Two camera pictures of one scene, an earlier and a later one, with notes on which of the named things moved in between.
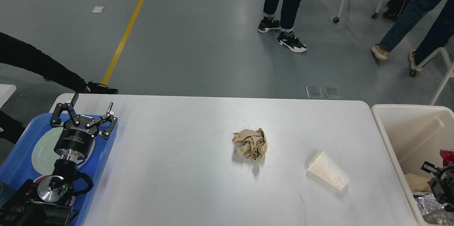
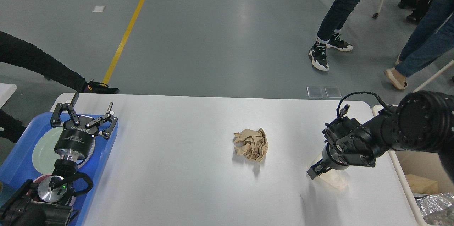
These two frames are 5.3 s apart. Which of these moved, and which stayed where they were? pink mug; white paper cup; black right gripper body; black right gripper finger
Moved: black right gripper finger; black right gripper body
Stayed: pink mug; white paper cup
